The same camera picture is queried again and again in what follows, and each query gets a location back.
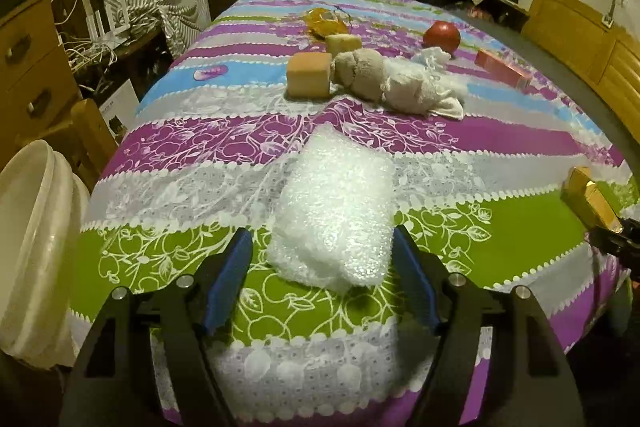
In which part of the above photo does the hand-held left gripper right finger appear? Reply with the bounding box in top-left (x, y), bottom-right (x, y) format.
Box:
top-left (394, 225), bottom-right (586, 427)

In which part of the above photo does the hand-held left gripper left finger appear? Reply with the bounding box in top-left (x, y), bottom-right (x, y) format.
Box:
top-left (59, 228), bottom-right (255, 427)

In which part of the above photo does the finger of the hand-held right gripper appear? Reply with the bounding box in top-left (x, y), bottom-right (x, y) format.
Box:
top-left (587, 219), bottom-right (640, 283)

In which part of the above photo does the yellow cardboard box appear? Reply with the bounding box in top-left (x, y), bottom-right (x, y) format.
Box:
top-left (560, 167), bottom-right (625, 235)

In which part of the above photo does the white bubble wrap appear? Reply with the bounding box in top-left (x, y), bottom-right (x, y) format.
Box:
top-left (266, 124), bottom-right (398, 295)

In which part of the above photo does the white terry towel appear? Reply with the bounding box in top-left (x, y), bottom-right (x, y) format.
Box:
top-left (332, 48), bottom-right (465, 118)

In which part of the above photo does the white plastic bucket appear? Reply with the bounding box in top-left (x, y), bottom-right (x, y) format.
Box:
top-left (0, 139), bottom-right (91, 355)

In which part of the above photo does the yellow sponge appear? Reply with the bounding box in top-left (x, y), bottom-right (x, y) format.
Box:
top-left (286, 52), bottom-right (333, 98)
top-left (325, 33), bottom-right (363, 58)

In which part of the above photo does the grey bed sheet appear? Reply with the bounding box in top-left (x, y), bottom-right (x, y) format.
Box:
top-left (465, 14), bottom-right (640, 172)

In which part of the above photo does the white box with dark print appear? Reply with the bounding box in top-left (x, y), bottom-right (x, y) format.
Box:
top-left (97, 79), bottom-right (141, 142)

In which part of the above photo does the wooden chair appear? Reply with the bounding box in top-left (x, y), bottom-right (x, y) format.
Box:
top-left (15, 99), bottom-right (121, 188)

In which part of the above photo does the pink cardboard box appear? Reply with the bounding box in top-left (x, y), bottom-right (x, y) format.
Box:
top-left (474, 49), bottom-right (535, 92)

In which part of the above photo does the crumpled white tissue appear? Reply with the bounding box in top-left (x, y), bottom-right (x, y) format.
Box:
top-left (412, 47), bottom-right (453, 70)

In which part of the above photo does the light wooden headboard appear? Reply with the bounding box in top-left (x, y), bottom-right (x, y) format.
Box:
top-left (520, 0), bottom-right (640, 118)

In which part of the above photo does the red apple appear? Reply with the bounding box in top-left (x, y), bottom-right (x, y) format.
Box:
top-left (422, 21), bottom-right (462, 55)

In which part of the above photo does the yellow plastic wrapper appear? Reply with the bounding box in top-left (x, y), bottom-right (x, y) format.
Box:
top-left (305, 7), bottom-right (351, 38)

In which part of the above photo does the black case with white paper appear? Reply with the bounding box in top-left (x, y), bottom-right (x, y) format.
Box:
top-left (470, 0), bottom-right (531, 20)

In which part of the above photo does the wooden dresser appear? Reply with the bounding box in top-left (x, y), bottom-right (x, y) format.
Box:
top-left (0, 0), bottom-right (83, 152)

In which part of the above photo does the pile of white cables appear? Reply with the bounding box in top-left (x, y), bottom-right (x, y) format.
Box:
top-left (50, 0), bottom-right (166, 72)

